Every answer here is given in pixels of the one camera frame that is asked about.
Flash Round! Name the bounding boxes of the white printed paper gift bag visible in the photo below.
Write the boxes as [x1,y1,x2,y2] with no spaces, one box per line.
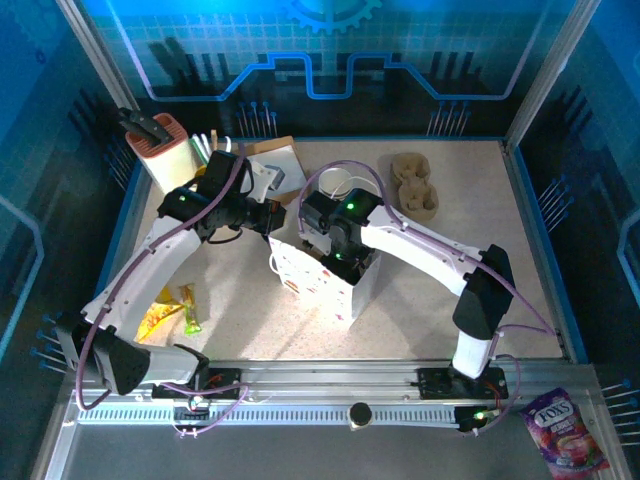
[268,173,383,331]

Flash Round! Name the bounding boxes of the stack of pulp cup carriers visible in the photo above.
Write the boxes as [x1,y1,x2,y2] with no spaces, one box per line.
[388,152,441,225]

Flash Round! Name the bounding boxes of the white paper napkins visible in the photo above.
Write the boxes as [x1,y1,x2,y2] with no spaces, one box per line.
[247,149,307,190]

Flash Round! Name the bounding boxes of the brown cardboard napkin box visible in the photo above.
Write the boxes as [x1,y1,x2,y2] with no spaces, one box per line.
[243,135,310,204]

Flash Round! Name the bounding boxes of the white knife block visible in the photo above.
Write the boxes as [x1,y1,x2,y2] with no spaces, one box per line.
[124,112,201,205]

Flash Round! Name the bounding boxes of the yellow snack packet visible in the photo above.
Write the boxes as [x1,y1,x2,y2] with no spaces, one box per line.
[135,287,186,344]

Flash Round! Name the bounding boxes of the black round knob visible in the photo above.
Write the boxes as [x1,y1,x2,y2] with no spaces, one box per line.
[347,401,374,432]

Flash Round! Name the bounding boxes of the purple Fox's candy bag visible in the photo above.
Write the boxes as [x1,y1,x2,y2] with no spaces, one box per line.
[519,387,611,480]

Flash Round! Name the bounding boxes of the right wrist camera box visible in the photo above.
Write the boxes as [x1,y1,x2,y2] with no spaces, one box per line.
[298,219,324,254]

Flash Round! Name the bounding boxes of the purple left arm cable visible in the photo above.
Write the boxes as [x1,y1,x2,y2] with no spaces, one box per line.
[72,142,251,437]

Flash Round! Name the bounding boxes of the black-handled knife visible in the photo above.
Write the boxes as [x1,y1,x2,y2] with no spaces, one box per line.
[121,107,174,143]
[118,118,164,149]

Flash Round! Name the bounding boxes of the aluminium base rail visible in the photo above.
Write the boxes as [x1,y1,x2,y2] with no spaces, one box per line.
[65,362,599,404]

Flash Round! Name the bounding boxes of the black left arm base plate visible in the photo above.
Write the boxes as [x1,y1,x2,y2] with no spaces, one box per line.
[151,368,245,401]

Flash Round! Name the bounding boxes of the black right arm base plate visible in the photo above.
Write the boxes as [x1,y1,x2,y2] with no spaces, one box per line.
[417,367,510,401]

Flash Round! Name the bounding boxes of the white slotted cable duct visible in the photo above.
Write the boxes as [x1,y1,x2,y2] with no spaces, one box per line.
[77,402,461,427]

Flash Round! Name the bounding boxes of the aluminium frame post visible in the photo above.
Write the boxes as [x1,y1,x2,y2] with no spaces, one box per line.
[53,0,139,111]
[503,0,604,149]

